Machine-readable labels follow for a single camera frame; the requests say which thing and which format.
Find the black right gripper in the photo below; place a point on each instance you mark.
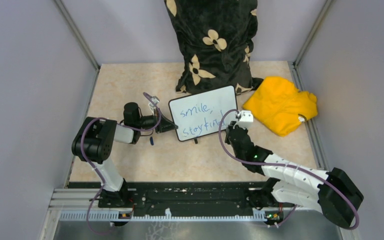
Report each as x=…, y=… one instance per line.
x=231, y=125

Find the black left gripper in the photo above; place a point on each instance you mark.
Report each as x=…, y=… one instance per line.
x=165, y=125

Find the small whiteboard black frame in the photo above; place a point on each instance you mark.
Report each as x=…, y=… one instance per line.
x=204, y=113

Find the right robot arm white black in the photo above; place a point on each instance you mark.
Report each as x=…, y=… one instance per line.
x=331, y=193

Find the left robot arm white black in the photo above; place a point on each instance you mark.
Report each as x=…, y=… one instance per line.
x=94, y=141

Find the yellow folded garment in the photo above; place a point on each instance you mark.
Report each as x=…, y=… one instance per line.
x=280, y=106

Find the black floral plush blanket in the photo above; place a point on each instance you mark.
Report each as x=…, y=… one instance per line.
x=215, y=38

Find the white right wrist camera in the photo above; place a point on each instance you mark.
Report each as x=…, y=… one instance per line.
x=244, y=119

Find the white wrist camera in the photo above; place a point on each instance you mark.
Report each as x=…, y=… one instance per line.
x=244, y=119
x=153, y=104

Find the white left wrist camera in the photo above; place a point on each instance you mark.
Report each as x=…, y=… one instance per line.
x=153, y=104

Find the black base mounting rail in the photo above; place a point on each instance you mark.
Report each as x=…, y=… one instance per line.
x=170, y=201

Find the left aluminium frame post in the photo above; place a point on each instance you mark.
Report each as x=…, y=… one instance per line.
x=61, y=7

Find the aluminium frame post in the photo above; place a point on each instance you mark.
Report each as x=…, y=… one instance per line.
x=313, y=31
x=61, y=7

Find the right aluminium frame post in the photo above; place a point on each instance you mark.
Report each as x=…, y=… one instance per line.
x=313, y=31

